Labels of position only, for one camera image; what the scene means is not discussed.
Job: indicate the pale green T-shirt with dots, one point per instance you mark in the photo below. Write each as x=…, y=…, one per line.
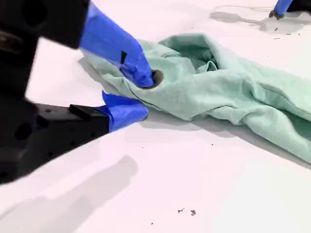
x=218, y=92

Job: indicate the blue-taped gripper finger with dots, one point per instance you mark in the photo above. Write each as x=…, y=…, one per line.
x=121, y=111
x=109, y=41
x=281, y=6

